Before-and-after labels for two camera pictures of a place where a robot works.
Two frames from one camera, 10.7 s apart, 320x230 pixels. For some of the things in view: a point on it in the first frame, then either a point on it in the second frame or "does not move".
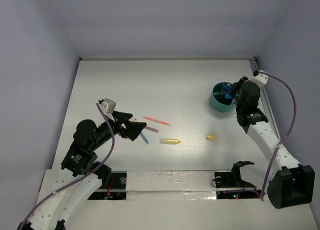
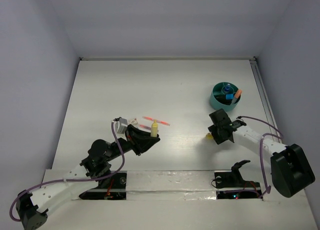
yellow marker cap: x=210 y=137 does not move
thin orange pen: x=157 y=121 does not move
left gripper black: x=121 y=124 to x=133 y=142
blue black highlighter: x=227 y=96 does not move
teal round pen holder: x=221 y=99 does not move
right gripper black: x=238 y=84 to x=217 y=138
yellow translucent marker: x=169 y=141 to x=154 y=127
